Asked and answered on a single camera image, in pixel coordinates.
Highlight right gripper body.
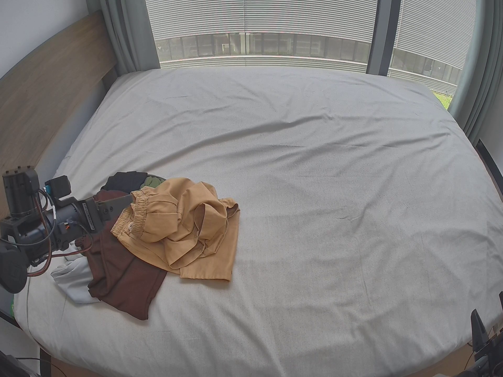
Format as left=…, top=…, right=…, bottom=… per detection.
left=473, top=338, right=503, bottom=365

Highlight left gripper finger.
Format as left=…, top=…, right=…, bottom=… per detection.
left=96, top=194, right=135, bottom=224

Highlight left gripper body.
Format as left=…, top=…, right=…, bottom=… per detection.
left=54, top=196, right=107, bottom=248

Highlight tan shorts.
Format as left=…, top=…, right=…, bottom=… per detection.
left=110, top=177, right=240, bottom=282

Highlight bed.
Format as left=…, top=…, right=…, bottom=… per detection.
left=0, top=9, right=503, bottom=377

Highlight black garment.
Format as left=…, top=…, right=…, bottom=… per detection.
left=100, top=171, right=148, bottom=194

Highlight white garment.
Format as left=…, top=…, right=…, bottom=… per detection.
left=50, top=250, right=97, bottom=304

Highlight brown garment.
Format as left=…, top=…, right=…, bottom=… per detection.
left=75, top=191, right=167, bottom=321

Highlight grey-green curtain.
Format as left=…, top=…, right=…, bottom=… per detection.
left=448, top=0, right=503, bottom=142
left=83, top=0, right=162, bottom=74

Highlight window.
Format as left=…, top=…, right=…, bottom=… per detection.
left=139, top=0, right=480, bottom=109

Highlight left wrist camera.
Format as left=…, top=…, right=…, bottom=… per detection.
left=44, top=174, right=72, bottom=208

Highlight black cable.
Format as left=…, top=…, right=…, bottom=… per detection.
left=16, top=353, right=52, bottom=377

